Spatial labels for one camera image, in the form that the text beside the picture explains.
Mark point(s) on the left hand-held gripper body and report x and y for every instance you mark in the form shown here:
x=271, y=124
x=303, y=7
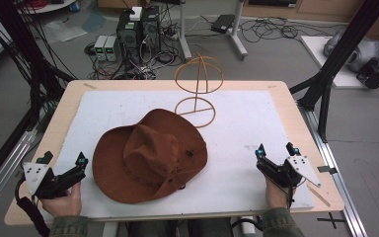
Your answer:
x=46, y=182

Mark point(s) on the black tape piece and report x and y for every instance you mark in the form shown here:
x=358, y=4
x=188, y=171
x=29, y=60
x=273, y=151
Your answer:
x=326, y=169

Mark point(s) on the white metal stand leg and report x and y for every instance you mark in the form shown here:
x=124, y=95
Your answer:
x=237, y=33
x=185, y=33

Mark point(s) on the blue-grey floor sheet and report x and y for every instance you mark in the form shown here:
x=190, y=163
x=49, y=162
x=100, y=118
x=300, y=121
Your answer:
x=93, y=21

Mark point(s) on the white floor platform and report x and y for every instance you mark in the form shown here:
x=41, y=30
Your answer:
x=342, y=80

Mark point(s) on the black metal frame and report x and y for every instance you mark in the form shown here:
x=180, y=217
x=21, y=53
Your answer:
x=29, y=65
x=339, y=59

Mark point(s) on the grey rounded machine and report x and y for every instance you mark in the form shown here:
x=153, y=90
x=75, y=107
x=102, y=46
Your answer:
x=365, y=52

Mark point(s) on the flat black box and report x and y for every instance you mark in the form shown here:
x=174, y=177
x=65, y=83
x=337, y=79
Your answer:
x=223, y=23

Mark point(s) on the aluminium rail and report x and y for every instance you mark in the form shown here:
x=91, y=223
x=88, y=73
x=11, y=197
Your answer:
x=6, y=164
x=335, y=171

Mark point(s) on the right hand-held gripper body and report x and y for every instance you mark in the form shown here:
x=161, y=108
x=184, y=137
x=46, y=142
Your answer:
x=286, y=173

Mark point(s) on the white foam mat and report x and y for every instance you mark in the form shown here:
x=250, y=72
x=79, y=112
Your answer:
x=243, y=131

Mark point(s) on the grey power supply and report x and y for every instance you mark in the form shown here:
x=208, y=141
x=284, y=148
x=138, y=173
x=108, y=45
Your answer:
x=111, y=48
x=100, y=47

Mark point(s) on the person's legs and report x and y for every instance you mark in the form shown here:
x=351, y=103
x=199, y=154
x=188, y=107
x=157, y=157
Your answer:
x=177, y=228

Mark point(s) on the white round table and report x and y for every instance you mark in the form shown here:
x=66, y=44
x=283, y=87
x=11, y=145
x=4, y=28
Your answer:
x=51, y=6

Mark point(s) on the clear plastic sheet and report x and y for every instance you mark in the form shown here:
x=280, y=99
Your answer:
x=64, y=31

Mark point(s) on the black computer tower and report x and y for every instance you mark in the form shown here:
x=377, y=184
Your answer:
x=150, y=29
x=130, y=39

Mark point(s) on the brown wide-brim hat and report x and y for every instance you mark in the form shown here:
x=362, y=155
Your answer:
x=151, y=158

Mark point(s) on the wooden hat stand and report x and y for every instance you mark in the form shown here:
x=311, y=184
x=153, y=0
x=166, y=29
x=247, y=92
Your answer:
x=195, y=98

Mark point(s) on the person's right hand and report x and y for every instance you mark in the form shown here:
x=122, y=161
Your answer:
x=274, y=196

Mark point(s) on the thin wooden stick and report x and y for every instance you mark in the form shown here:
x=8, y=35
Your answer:
x=318, y=196

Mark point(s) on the black device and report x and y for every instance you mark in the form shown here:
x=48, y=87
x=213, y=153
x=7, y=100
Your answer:
x=373, y=74

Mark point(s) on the small white box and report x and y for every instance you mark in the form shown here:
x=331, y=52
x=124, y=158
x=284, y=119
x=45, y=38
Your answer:
x=136, y=13

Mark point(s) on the person's left hand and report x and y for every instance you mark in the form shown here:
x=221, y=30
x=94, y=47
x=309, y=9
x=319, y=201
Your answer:
x=64, y=204

